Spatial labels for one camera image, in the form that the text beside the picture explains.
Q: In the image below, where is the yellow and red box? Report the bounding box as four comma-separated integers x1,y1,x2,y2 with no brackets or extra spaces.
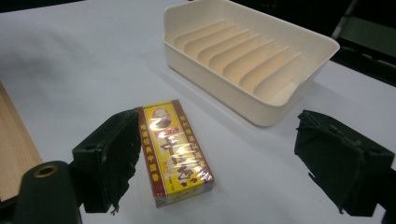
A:
135,99,216,209

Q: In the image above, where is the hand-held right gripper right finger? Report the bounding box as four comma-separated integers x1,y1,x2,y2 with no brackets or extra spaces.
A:
293,109,396,217

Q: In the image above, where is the dark metal stand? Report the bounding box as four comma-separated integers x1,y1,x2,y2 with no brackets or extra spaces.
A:
330,0,396,88

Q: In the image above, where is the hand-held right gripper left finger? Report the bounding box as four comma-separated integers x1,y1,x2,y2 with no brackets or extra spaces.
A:
71,108,142,216

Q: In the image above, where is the cream plastic divided organizer tray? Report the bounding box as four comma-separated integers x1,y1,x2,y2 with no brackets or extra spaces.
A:
162,0,341,128

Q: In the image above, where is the light wooden board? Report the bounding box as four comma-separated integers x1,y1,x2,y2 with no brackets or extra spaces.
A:
0,81,44,202

